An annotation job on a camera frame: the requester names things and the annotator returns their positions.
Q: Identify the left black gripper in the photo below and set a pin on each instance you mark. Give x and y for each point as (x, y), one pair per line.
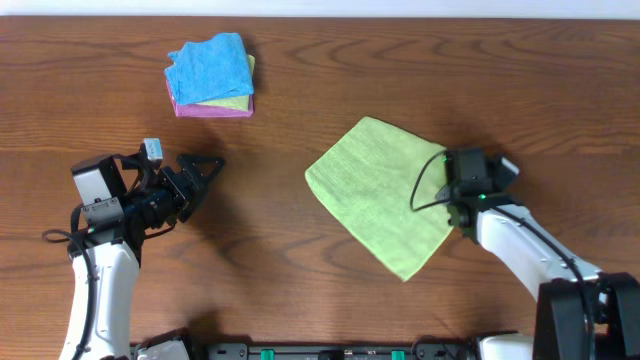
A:
(178, 185)

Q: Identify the light green cloth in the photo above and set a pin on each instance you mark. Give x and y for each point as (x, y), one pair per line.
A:
(380, 181)

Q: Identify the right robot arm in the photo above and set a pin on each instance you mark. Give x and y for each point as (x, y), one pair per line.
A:
(582, 312)

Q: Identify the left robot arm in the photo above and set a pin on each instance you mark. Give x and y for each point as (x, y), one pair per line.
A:
(126, 201)

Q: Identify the purple folded cloth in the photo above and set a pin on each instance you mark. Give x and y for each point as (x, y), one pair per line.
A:
(206, 111)

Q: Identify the green folded cloth in stack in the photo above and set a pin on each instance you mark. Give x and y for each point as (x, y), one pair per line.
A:
(235, 103)

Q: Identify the blue folded cloth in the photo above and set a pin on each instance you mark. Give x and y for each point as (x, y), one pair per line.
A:
(210, 70)

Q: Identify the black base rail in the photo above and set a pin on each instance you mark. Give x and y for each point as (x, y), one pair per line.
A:
(178, 350)

